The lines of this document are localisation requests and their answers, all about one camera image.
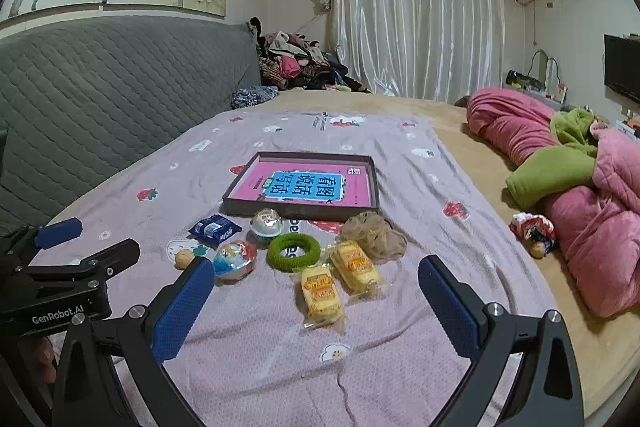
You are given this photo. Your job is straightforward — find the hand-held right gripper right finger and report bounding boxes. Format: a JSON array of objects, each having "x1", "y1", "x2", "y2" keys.
[{"x1": 417, "y1": 255, "x2": 586, "y2": 427}]

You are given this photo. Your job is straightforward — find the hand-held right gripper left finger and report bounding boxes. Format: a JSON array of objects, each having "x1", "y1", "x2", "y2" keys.
[{"x1": 52, "y1": 257, "x2": 216, "y2": 427}]

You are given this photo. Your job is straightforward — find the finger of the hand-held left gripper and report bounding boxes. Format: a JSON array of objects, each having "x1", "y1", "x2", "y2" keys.
[
  {"x1": 27, "y1": 238, "x2": 141, "y2": 290},
  {"x1": 0, "y1": 218, "x2": 83, "y2": 269}
]

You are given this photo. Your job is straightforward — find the blue toy egg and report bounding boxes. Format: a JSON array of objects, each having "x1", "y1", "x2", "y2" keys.
[{"x1": 213, "y1": 240, "x2": 258, "y2": 284}]

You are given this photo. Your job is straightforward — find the blue snack packet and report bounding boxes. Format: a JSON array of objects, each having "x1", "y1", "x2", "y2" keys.
[{"x1": 188, "y1": 214, "x2": 243, "y2": 249}]

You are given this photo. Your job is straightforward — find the yellow cake packet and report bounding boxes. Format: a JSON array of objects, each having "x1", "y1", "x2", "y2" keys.
[
  {"x1": 299, "y1": 266, "x2": 347, "y2": 330},
  {"x1": 327, "y1": 239, "x2": 386, "y2": 298}
]

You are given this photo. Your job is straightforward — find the beige mesh hair scrunchie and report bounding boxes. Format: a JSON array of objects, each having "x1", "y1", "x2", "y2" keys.
[{"x1": 340, "y1": 211, "x2": 408, "y2": 264}]

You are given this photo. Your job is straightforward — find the green fuzzy hair tie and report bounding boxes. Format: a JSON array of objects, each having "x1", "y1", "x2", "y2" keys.
[{"x1": 267, "y1": 232, "x2": 321, "y2": 274}]

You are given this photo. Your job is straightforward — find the red and white toy egg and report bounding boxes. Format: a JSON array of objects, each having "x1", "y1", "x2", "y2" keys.
[{"x1": 249, "y1": 209, "x2": 284, "y2": 240}]

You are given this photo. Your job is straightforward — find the shallow dark cardboard box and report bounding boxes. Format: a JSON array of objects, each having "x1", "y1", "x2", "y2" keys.
[{"x1": 221, "y1": 151, "x2": 379, "y2": 222}]

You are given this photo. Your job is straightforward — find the person's left hand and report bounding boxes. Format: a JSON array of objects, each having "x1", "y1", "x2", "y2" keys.
[{"x1": 27, "y1": 336, "x2": 60, "y2": 385}]

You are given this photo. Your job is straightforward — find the small doll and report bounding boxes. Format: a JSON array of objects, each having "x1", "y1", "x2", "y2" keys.
[{"x1": 509, "y1": 212, "x2": 558, "y2": 259}]

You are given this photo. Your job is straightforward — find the tan bed sheet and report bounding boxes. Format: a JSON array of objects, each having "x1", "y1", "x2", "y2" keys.
[{"x1": 275, "y1": 89, "x2": 640, "y2": 427}]

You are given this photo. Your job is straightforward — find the grey quilted headboard cover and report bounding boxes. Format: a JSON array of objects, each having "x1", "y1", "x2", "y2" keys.
[{"x1": 0, "y1": 14, "x2": 263, "y2": 233}]

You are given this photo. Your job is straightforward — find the green blanket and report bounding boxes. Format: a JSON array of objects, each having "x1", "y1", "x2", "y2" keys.
[{"x1": 505, "y1": 107, "x2": 608, "y2": 208}]

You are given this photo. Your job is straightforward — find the pink and blue book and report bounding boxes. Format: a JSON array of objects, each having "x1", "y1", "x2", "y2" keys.
[{"x1": 235, "y1": 157, "x2": 372, "y2": 208}]

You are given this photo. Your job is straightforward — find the pink quilt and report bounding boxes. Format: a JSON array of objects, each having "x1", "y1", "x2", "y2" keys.
[{"x1": 466, "y1": 88, "x2": 640, "y2": 319}]

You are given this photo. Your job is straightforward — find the dark blue patterned cloth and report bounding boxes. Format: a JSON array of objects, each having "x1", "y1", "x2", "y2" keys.
[{"x1": 231, "y1": 85, "x2": 279, "y2": 110}]

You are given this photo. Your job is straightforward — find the white stand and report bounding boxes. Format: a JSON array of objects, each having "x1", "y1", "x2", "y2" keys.
[{"x1": 530, "y1": 49, "x2": 569, "y2": 104}]

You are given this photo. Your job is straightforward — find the pile of clothes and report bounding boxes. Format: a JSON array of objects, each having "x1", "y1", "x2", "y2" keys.
[{"x1": 247, "y1": 17, "x2": 371, "y2": 94}]

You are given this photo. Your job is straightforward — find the black television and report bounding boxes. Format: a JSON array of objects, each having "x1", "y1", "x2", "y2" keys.
[{"x1": 603, "y1": 34, "x2": 640, "y2": 105}]

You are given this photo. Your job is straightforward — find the white curtain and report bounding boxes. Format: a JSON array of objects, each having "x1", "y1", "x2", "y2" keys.
[{"x1": 312, "y1": 0, "x2": 506, "y2": 102}]

